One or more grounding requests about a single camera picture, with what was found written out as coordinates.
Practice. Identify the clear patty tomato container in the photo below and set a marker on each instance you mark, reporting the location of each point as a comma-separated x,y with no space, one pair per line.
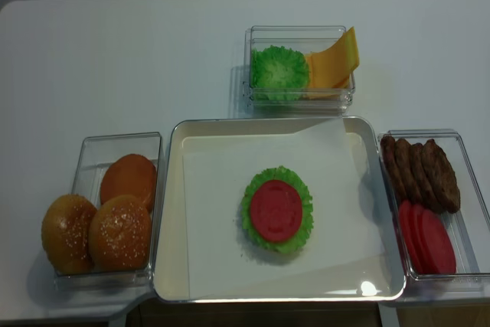
467,229

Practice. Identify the sesame bun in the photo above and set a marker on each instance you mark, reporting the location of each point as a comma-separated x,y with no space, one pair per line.
120,235
64,234

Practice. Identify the red tomato slice on tray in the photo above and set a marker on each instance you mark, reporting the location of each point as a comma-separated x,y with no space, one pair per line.
276,211

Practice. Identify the brown meat patty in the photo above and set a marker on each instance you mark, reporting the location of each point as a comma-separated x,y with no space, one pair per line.
387,147
441,176
429,199
402,156

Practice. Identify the left sesame bun top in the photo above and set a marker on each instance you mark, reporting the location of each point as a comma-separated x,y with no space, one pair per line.
64,234

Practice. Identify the middle red tomato slice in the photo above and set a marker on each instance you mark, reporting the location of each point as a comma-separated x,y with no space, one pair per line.
415,212

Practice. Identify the upright yellow cheese slice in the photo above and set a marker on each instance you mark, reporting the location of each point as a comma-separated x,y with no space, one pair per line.
348,43

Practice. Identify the green lettuce in container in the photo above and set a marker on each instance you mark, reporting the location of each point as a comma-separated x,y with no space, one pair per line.
278,74

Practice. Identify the white paper sheet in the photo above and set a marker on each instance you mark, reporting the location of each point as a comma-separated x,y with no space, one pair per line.
345,248

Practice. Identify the white rectangular tray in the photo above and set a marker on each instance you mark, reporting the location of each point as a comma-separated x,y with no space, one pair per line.
171,275

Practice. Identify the plain orange bun bottom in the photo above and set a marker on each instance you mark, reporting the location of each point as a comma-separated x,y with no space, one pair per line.
134,175

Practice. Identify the green lettuce on tray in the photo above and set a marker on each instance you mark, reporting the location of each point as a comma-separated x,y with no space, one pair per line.
298,241

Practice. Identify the front red tomato slice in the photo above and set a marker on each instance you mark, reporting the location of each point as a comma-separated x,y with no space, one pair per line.
437,254

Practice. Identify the right sesame bun top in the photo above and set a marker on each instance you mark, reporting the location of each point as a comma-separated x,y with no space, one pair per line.
120,235

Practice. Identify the back red tomato slice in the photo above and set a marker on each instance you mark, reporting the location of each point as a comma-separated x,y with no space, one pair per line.
408,235

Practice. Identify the clear lettuce cheese container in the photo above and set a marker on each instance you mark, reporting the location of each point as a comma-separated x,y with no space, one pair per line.
307,40

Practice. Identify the clear bun container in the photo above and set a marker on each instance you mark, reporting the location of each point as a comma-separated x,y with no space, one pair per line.
97,154

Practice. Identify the flat yellow cheese slices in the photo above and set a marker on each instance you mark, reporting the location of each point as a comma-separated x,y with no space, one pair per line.
328,70

